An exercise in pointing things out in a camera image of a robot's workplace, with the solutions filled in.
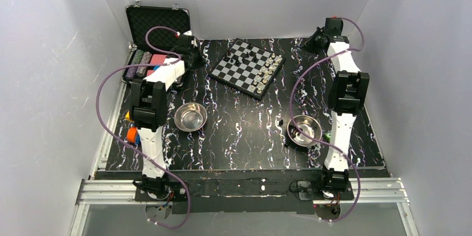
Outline aluminium frame rail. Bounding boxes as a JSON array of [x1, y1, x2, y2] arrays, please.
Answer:
[[70, 51, 419, 236]]

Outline steel bowl with chess pieces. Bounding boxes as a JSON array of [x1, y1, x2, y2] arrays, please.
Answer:
[[287, 115, 322, 148]]

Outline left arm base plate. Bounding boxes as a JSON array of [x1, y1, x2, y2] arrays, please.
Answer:
[[132, 179, 188, 203]]

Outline black poker chip case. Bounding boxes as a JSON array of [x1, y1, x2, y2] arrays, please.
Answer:
[[125, 5, 191, 64]]

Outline green toy car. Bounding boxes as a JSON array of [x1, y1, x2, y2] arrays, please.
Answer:
[[323, 132, 331, 142]]

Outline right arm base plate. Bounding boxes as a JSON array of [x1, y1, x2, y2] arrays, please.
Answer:
[[290, 180, 356, 203]]

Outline purple cable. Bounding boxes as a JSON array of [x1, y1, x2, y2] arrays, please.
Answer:
[[96, 26, 191, 230], [289, 16, 366, 224]]

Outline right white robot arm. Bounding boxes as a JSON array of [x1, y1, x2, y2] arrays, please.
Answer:
[[303, 17, 370, 199]]

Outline black and white chessboard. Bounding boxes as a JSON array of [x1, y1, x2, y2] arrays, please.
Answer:
[[209, 39, 286, 100]]

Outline small steel bowl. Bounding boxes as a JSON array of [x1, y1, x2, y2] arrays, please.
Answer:
[[174, 102, 208, 132]]

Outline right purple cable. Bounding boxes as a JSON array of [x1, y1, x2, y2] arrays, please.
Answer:
[[289, 16, 366, 224]]

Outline black chess pieces in bowl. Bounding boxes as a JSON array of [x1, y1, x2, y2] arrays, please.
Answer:
[[288, 125, 299, 137]]

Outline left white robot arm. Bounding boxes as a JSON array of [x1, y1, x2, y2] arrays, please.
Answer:
[[127, 31, 201, 200]]

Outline colourful toy block car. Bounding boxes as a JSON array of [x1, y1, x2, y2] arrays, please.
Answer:
[[125, 111, 140, 146]]

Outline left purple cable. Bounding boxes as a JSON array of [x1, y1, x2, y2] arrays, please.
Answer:
[[96, 26, 191, 230]]

